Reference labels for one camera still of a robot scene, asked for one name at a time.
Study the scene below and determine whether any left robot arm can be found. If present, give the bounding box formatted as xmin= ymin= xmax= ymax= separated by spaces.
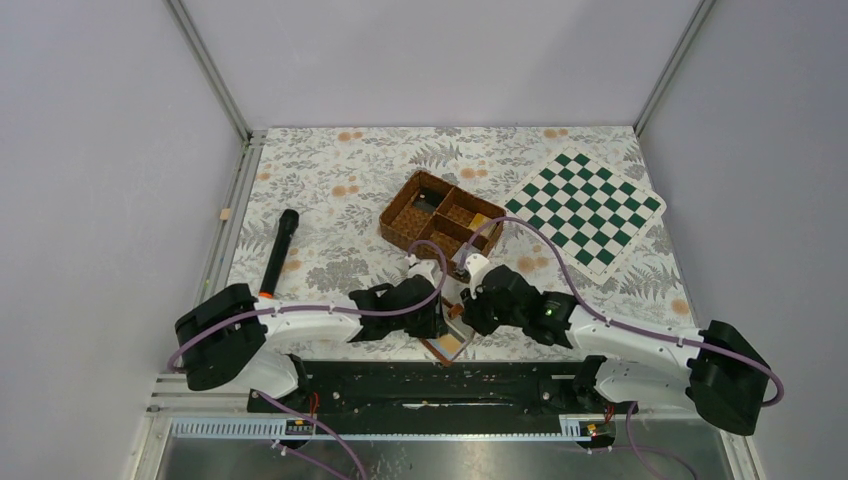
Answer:
xmin=167 ymin=273 xmax=445 ymax=399

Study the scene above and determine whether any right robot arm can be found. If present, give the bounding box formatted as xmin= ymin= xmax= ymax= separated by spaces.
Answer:
xmin=461 ymin=254 xmax=769 ymax=436

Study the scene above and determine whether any yellow block in basket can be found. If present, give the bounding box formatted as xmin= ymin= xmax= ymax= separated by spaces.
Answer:
xmin=468 ymin=214 xmax=496 ymax=236

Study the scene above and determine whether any brown woven divided basket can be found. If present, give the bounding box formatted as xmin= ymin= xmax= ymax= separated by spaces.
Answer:
xmin=379 ymin=170 xmax=506 ymax=283

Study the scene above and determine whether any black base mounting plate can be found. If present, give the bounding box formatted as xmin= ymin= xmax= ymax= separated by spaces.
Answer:
xmin=279 ymin=359 xmax=628 ymax=435

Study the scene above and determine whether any green white chessboard mat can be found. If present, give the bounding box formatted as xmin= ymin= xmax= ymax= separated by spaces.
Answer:
xmin=504 ymin=149 xmax=667 ymax=285

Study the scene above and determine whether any black item in basket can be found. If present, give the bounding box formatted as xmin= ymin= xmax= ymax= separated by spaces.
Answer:
xmin=411 ymin=188 xmax=446 ymax=214

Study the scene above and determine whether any floral patterned table mat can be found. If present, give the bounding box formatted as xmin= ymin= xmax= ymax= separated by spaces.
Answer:
xmin=225 ymin=125 xmax=700 ymax=364

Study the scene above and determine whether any black microphone orange end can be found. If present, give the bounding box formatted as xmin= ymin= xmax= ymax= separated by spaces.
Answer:
xmin=259 ymin=209 xmax=300 ymax=298

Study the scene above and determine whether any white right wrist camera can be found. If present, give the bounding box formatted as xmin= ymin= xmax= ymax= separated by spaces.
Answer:
xmin=460 ymin=253 xmax=493 ymax=290

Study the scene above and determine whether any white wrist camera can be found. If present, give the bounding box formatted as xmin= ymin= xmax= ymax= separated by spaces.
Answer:
xmin=406 ymin=255 xmax=441 ymax=285
xmin=460 ymin=253 xmax=493 ymax=290

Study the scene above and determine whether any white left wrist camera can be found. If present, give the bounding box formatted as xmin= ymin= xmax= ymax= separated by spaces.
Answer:
xmin=406 ymin=255 xmax=441 ymax=285

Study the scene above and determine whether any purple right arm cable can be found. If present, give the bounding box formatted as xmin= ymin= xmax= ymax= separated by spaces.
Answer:
xmin=455 ymin=216 xmax=786 ymax=480

